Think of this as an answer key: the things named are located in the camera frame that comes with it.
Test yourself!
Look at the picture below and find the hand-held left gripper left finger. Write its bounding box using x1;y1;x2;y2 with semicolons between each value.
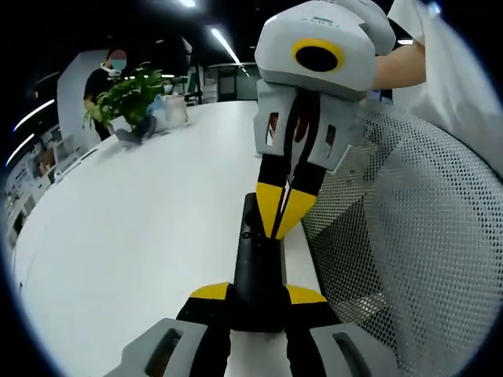
104;281;233;377

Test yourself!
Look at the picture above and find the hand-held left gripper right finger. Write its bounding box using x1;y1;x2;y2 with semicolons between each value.
285;284;398;377

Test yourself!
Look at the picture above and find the black remote control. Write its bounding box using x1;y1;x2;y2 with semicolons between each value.
231;192;287;333

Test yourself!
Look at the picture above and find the short ceiling light strip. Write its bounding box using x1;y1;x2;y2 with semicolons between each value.
209;27;241;66

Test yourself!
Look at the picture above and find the clear glass jar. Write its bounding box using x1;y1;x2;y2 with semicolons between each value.
162;95;190;129

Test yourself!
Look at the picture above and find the grey mesh office chair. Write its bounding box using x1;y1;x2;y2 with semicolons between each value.
300;104;503;377

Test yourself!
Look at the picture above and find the green potted plant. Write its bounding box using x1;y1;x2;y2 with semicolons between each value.
82;68;174;134

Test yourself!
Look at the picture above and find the person's white shirt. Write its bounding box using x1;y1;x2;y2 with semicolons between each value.
387;0;503;178

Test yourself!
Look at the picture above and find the white counter with shelves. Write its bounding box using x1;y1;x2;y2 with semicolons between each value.
2;129;99;240

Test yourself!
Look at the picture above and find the long ceiling light strip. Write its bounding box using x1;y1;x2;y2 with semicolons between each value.
5;133;36;167
13;98;57;133

